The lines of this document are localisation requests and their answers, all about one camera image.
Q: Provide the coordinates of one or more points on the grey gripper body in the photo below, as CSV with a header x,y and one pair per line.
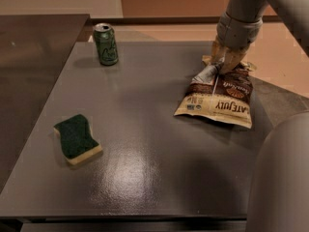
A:
x,y
238,34

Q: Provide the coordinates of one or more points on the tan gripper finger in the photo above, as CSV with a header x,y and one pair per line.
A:
x,y
218,52
231,58

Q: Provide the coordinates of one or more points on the brown chip bag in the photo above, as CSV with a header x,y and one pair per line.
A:
x,y
220,97

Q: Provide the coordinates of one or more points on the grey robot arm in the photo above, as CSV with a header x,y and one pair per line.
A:
x,y
279,194

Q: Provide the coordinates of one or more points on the green and yellow sponge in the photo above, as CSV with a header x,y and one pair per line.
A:
x,y
77,142

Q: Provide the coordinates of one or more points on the green soda can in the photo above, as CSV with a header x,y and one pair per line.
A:
x,y
104,37

